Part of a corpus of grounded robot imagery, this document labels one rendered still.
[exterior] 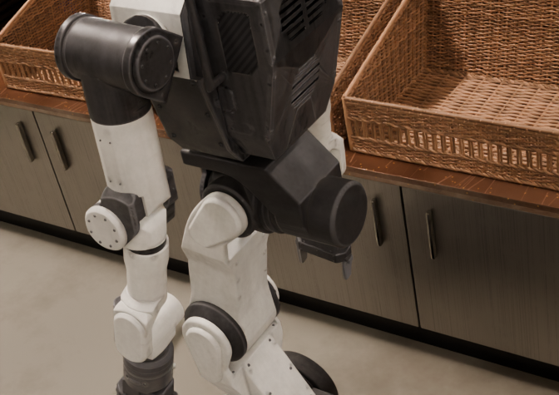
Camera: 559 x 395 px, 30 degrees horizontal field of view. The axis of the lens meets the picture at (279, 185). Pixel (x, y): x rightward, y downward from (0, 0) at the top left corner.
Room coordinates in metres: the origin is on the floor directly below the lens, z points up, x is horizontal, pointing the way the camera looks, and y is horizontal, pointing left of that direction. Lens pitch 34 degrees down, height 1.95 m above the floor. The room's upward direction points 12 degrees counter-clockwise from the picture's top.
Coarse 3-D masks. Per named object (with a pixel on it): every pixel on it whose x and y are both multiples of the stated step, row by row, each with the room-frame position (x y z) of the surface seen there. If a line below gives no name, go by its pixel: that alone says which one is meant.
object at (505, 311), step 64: (448, 64) 2.42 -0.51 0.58; (0, 128) 2.84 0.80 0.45; (64, 128) 2.66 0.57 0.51; (0, 192) 2.92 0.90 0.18; (64, 192) 2.72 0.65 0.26; (192, 192) 2.39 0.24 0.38; (384, 192) 2.00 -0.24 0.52; (448, 192) 1.88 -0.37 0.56; (512, 192) 1.81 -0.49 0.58; (384, 256) 2.01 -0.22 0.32; (448, 256) 1.90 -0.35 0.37; (512, 256) 1.80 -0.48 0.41; (384, 320) 2.09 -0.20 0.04; (448, 320) 1.91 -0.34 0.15; (512, 320) 1.81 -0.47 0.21
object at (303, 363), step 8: (288, 352) 1.88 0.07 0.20; (296, 360) 1.84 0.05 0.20; (304, 360) 1.84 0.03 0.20; (312, 360) 1.84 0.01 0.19; (296, 368) 1.82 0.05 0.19; (304, 368) 1.82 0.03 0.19; (312, 368) 1.82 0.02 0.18; (320, 368) 1.82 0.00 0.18; (304, 376) 1.80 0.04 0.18; (312, 376) 1.80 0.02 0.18; (320, 376) 1.81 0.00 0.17; (328, 376) 1.81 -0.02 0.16; (312, 384) 1.79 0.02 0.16; (320, 384) 1.79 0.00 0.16; (328, 384) 1.80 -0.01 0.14; (328, 392) 1.78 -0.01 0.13; (336, 392) 1.80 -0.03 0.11
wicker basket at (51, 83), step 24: (48, 0) 3.05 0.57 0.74; (72, 0) 3.12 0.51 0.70; (96, 0) 3.15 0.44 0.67; (48, 24) 3.02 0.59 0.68; (0, 48) 2.82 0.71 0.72; (24, 48) 2.76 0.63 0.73; (48, 48) 3.00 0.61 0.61; (24, 72) 2.79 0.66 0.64; (48, 72) 2.73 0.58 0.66; (72, 96) 2.68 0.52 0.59
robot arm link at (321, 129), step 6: (330, 108) 1.68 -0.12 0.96; (324, 114) 1.66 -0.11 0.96; (318, 120) 1.66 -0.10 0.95; (324, 120) 1.67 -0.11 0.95; (312, 126) 1.66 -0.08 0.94; (318, 126) 1.66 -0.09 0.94; (324, 126) 1.67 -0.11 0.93; (330, 126) 1.69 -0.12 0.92; (312, 132) 1.66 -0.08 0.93; (318, 132) 1.66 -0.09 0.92; (324, 132) 1.67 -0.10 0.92; (330, 132) 1.68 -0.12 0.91; (318, 138) 1.67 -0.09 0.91; (324, 138) 1.67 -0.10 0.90; (330, 138) 1.68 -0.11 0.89; (324, 144) 1.67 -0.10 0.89
